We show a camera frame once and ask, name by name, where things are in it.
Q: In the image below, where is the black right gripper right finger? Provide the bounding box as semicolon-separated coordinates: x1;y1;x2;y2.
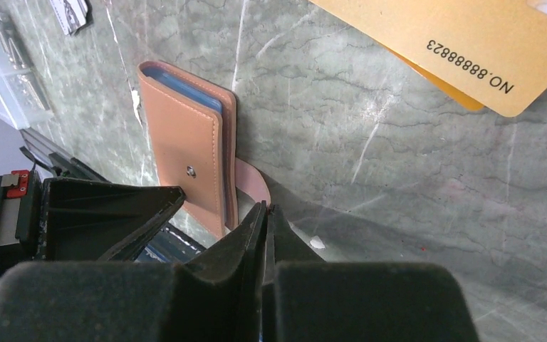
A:
262;206;479;341

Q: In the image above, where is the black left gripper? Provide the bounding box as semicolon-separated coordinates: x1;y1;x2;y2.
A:
0;170;186;276

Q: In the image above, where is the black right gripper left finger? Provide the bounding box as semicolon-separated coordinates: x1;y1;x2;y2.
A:
0;202;267;341

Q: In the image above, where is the brown leather card holder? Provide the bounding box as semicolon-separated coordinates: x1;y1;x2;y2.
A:
137;61;271;239

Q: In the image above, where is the silver magnetic stripe card stack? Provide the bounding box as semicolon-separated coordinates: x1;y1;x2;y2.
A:
49;0;89;36

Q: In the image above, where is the orange card stack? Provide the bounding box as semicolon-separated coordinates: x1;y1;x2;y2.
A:
318;1;547;118

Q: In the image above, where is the clear plastic screw box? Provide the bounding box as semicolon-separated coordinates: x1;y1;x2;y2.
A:
0;13;53;130

